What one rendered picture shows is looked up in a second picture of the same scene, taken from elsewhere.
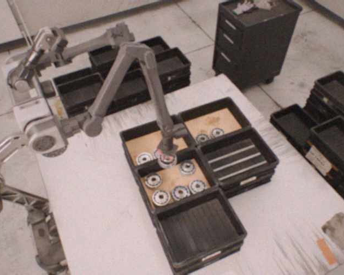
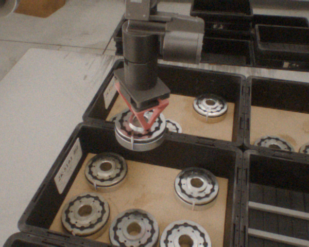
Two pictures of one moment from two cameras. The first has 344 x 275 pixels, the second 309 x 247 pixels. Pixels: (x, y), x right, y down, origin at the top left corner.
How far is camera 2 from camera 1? 1.22 m
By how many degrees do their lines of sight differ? 25
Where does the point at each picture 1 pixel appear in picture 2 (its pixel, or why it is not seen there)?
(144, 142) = not seen: hidden behind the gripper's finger
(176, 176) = (160, 191)
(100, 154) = (90, 97)
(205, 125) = (300, 131)
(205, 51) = not seen: outside the picture
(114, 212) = (18, 192)
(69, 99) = not seen: hidden behind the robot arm
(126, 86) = (217, 58)
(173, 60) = not seen: outside the picture
